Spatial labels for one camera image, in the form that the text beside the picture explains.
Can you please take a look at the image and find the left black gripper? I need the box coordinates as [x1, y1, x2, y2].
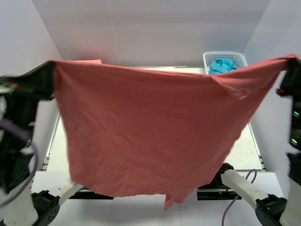
[0, 58, 57, 144]

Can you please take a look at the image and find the dusty red t shirt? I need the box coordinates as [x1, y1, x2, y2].
[54, 54, 296, 209]

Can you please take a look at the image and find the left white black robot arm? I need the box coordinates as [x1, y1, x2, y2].
[0, 61, 82, 226]

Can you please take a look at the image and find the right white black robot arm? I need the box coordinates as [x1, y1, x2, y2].
[212, 58, 301, 226]

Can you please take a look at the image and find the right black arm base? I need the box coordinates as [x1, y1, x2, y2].
[197, 183, 237, 201]

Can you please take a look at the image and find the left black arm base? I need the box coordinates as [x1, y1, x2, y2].
[70, 187, 114, 200]

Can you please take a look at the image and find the folded salmon pink t shirt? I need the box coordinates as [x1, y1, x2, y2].
[78, 59, 102, 64]

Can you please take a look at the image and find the crumpled blue t shirt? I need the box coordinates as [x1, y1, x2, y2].
[209, 58, 238, 75]

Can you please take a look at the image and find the white plastic mesh basket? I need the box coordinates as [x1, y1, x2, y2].
[203, 51, 247, 75]

